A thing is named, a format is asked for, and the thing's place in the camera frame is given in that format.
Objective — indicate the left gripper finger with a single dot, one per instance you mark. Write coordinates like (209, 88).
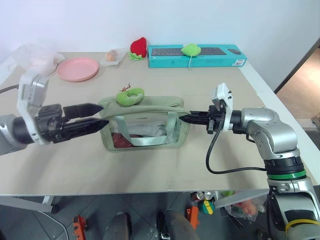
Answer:
(85, 127)
(83, 110)

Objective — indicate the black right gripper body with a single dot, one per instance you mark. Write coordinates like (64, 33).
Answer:
(214, 118)

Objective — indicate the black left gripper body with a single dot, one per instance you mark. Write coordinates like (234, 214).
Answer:
(48, 122)

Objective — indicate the green pouch with clear window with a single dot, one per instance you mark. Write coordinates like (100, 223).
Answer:
(150, 105)

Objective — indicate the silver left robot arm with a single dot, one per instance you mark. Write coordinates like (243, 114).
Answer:
(7, 140)

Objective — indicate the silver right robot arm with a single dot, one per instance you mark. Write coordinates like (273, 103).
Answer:
(275, 135)

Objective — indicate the red item inside pouch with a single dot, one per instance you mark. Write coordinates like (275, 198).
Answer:
(120, 141)

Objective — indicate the white cloth inside pouch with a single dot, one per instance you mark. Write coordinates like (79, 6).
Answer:
(147, 128)

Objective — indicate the red plush strawberry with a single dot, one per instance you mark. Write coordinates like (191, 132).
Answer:
(139, 46)

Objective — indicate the pink plate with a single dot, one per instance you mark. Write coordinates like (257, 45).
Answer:
(77, 68)

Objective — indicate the small red charm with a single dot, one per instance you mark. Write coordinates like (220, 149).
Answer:
(125, 88)

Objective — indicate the teal keyboard box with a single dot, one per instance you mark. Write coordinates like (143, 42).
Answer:
(200, 60)

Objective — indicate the small clear food packet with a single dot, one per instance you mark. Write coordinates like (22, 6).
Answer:
(113, 56)

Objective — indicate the crumpled clear plastic bag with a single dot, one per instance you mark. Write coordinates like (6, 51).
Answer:
(37, 56)

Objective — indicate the drink cans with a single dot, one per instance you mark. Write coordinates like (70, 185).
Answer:
(202, 195)

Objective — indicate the black caster wheel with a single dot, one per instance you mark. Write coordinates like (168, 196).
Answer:
(55, 208)

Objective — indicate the green and yellow toy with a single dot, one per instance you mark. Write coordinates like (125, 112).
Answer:
(207, 207)

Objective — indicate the plastic bag with toys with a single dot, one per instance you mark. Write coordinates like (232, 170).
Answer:
(243, 208)

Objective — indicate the dark rounded shape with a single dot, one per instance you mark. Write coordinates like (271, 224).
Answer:
(177, 226)
(117, 226)

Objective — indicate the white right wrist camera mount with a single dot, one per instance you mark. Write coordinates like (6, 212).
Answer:
(223, 96)

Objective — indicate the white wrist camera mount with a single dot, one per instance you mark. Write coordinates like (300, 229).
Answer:
(223, 96)
(31, 90)

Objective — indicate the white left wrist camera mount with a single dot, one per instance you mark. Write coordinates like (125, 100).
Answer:
(31, 90)

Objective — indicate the white table frame bar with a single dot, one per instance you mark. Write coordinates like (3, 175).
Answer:
(240, 198)
(25, 202)

